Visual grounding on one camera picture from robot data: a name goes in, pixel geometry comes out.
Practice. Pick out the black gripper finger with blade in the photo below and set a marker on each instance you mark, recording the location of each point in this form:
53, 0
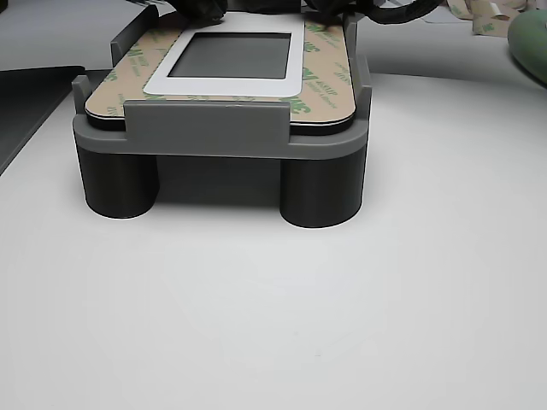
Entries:
329, 10

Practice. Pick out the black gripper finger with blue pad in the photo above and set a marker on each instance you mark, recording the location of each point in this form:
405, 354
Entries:
201, 8

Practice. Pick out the tan protective film green print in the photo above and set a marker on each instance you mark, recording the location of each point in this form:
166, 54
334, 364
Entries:
329, 85

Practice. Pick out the discarded tan film strip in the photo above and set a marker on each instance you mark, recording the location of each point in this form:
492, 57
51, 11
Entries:
459, 8
491, 25

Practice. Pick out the discarded white film strip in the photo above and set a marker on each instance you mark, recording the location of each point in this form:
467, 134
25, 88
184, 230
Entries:
510, 4

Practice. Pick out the grey fixture with dark legs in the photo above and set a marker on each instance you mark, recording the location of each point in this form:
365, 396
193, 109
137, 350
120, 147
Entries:
205, 124

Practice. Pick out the dark grey slab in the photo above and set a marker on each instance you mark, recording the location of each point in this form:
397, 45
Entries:
25, 111

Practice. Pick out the green round bowl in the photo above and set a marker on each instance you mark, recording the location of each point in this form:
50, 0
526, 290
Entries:
532, 47

